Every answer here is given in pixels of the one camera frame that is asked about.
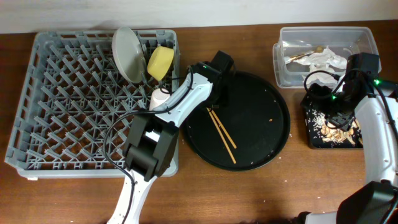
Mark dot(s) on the pink cup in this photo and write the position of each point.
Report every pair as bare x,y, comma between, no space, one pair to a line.
158,97

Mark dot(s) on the white napkin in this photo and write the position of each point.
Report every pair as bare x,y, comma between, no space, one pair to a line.
327,61

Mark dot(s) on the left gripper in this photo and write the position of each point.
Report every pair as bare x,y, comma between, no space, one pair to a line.
224,94

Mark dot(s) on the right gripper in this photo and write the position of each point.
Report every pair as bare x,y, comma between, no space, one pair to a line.
344,121

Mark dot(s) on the gold foil wrapper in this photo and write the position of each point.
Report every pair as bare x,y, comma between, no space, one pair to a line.
289,59

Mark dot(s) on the clear plastic bin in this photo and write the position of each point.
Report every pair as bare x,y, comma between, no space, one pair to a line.
343,41

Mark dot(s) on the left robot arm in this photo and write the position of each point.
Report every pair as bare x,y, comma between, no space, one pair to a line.
152,139

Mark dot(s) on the grey round plate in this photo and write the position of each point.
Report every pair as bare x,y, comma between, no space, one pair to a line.
128,55

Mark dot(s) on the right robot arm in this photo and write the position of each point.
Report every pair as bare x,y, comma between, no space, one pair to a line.
362,95

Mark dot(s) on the round black tray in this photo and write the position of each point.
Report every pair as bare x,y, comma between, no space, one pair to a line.
257,119

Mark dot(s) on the grey dishwasher rack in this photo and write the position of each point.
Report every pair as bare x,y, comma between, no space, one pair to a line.
66,124

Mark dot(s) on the black rectangular tray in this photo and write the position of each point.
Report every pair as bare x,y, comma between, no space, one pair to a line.
314,140

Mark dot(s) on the food scraps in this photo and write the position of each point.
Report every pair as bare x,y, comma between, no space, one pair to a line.
332,132

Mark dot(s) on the wooden chopstick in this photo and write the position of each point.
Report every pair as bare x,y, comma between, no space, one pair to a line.
223,128
222,134

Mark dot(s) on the yellow bowl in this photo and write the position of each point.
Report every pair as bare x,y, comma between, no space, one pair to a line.
160,62

